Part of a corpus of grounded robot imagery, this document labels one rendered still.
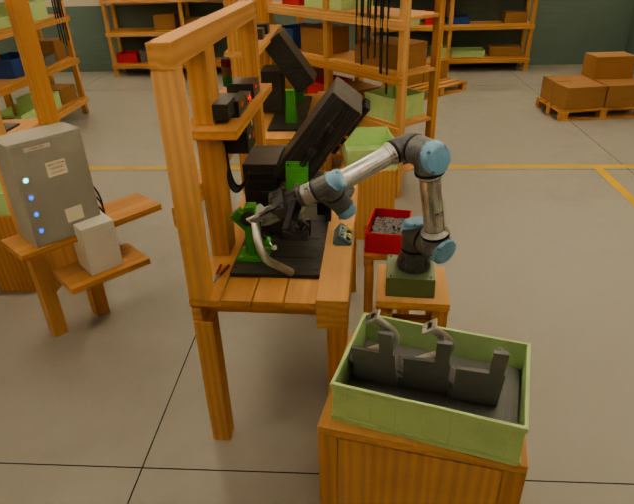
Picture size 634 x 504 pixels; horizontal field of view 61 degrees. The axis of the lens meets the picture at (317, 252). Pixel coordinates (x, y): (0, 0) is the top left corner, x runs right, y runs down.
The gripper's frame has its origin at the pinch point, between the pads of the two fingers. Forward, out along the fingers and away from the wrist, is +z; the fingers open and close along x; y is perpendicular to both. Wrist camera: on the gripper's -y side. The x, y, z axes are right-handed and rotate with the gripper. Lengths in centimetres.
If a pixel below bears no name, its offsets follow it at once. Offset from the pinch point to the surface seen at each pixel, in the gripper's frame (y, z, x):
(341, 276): 0, -3, -65
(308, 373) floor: -15, 59, -140
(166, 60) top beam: 50, 3, 39
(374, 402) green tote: -67, -19, -24
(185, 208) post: 21.4, 30.5, -0.2
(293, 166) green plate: 62, 5, -57
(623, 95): 345, -273, -578
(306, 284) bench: -1, 12, -58
